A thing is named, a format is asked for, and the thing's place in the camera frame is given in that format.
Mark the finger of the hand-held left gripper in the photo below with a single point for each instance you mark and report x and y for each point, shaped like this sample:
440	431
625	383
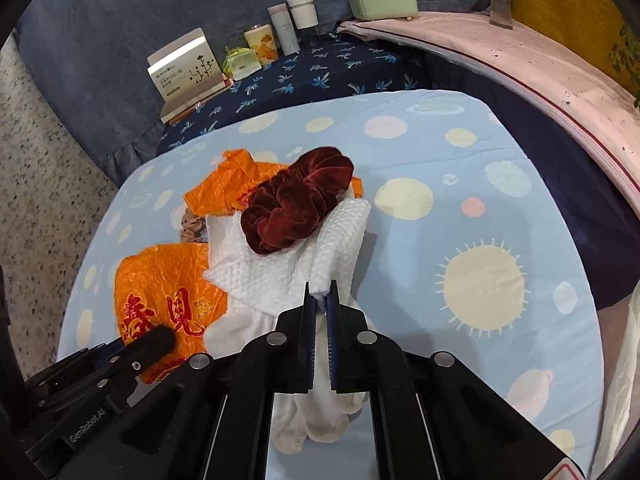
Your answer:
150	342
70	367

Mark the orange plastic bag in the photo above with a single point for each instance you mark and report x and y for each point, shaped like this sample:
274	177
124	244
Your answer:
220	190
160	285

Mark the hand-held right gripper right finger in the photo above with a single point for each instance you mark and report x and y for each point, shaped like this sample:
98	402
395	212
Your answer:
334	340

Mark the green tissue packet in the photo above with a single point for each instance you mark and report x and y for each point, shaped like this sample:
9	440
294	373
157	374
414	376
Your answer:
242	64

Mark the pink cloth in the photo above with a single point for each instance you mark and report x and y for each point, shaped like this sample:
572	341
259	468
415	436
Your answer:
500	70

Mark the tall white bottle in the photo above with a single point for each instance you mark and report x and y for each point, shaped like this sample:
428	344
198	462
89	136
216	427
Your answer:
284	30

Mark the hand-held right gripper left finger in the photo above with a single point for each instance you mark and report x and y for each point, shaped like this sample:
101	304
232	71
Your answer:
310	340

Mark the dark blue cloth cover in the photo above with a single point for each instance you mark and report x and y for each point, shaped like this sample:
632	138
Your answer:
150	0

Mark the yellow printed can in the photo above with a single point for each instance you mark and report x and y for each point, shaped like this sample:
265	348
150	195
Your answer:
261	45

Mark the dark purple cloth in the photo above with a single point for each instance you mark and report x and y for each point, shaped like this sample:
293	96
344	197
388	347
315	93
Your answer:
550	185

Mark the green leafy plant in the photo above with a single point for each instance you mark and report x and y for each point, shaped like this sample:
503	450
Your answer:
627	55

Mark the bin with white plastic liner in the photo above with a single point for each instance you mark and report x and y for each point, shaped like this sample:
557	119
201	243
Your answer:
625	385

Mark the white jar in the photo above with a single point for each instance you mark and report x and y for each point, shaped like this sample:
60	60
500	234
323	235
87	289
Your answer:
303	12

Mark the light blue planet-print tablecloth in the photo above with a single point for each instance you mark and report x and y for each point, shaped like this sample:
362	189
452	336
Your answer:
450	185

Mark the yellow cloth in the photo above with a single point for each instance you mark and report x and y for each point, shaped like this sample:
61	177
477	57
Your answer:
565	5

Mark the pale green tissue box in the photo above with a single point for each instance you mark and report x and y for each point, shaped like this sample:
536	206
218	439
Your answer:
382	2

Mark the dark red velvet scrunchie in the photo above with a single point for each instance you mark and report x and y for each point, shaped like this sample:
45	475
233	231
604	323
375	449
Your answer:
295	200

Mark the navy leaf-print cloth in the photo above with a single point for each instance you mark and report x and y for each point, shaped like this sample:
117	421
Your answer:
320	75

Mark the white flower-print gift box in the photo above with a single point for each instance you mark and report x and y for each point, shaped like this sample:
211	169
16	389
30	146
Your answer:
185	70

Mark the white paper towel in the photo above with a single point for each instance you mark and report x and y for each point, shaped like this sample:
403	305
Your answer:
280	270

